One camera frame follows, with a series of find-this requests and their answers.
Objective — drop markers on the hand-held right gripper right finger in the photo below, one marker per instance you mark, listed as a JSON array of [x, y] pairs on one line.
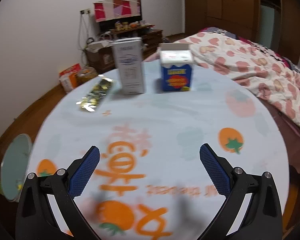
[[215, 172]]

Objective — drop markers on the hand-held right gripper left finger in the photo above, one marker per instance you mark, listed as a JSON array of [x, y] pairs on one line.
[[86, 172]]

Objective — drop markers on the light blue round bin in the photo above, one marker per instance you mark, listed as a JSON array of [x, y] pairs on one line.
[[15, 165]]

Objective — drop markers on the white fruit print tablecloth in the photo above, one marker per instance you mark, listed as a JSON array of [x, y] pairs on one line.
[[165, 120]]

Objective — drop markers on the dark gold foil packet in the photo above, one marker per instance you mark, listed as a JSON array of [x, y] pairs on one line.
[[97, 93]]

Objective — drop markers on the pink bed sheet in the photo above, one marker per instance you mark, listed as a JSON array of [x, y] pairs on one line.
[[290, 140]]

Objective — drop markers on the orange white bag on floor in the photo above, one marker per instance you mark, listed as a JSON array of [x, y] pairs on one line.
[[68, 82]]

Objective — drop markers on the clear plastic container on floor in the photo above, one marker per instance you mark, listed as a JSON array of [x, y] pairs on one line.
[[86, 75]]

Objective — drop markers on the blue carton box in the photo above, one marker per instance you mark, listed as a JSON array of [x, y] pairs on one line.
[[176, 77]]

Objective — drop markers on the orange plastic package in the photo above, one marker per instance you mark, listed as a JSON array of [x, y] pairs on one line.
[[71, 69]]

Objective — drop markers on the pink heart print blanket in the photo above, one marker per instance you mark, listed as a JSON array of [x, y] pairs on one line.
[[240, 62]]

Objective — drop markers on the tall white grey box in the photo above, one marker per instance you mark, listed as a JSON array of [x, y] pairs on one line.
[[130, 67]]

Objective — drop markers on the wooden tv cabinet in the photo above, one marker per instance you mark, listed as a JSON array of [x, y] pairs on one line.
[[100, 57]]

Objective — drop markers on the white cardboard box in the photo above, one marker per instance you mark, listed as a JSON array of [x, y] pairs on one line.
[[97, 45]]

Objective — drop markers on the black television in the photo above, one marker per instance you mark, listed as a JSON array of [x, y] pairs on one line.
[[106, 24]]

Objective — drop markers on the cluster of small jars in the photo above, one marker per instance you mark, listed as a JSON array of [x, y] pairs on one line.
[[125, 25]]

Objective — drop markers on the wooden wardrobe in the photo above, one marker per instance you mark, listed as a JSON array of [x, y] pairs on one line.
[[215, 12]]

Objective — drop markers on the pink patchwork cloth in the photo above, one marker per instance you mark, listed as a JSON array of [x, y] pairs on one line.
[[115, 10]]

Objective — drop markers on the white wall socket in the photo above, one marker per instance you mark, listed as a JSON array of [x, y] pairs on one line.
[[85, 11]]

